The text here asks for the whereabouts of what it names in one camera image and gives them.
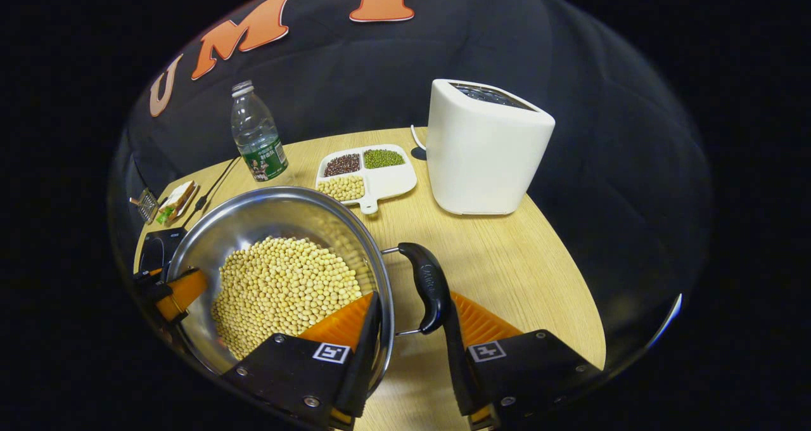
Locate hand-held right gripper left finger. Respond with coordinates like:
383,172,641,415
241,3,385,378
222,292,384,430

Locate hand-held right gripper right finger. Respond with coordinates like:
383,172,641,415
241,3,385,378
442,292,603,430

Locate black induction cooktop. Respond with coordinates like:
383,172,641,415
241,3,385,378
137,227,188,274

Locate steel pot with soybeans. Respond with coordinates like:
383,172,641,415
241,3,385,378
166,186,454,394

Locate sandwich on small plate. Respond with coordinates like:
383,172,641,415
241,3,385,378
155,180,198,226

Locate glass beaker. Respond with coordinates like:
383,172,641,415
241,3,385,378
129,188,159,224

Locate clear plastic water bottle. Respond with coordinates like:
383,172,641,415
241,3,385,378
230,80,290,183

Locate white divided bean dish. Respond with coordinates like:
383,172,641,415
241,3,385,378
315,144,419,215

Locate white toaster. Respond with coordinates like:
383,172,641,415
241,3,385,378
426,79,556,216

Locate black power cable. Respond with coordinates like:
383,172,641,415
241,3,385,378
188,157,243,222

